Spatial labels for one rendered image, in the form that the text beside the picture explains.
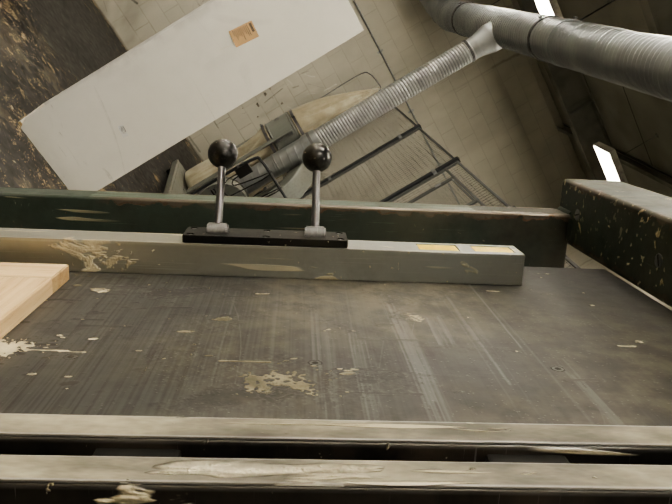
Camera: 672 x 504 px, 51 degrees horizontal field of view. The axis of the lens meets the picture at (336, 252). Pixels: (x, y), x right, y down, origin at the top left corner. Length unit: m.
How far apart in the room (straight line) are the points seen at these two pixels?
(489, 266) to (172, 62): 3.64
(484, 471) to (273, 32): 4.10
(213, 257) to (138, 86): 3.60
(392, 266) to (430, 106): 8.38
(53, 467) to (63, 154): 4.29
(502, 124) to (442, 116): 0.83
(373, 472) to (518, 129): 9.40
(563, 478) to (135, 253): 0.64
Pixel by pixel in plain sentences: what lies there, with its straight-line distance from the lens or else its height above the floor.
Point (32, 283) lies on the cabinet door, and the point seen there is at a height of 1.22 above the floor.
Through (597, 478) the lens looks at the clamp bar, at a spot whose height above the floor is 1.59.
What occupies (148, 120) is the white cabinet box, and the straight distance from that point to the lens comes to 4.46.
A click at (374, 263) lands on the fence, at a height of 1.53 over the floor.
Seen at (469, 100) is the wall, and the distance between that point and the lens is 9.36.
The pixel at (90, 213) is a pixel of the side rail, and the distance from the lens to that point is 1.13.
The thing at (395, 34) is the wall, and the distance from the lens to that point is 8.98.
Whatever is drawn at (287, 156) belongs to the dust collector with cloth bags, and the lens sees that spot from 6.26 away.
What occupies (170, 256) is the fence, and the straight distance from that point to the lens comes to 0.87.
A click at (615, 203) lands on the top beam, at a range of 1.03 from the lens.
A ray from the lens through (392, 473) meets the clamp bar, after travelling 0.32.
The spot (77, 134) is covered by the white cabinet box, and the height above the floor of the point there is 0.25.
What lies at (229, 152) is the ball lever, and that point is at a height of 1.45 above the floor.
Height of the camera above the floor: 1.57
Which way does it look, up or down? 4 degrees down
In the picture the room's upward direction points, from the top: 60 degrees clockwise
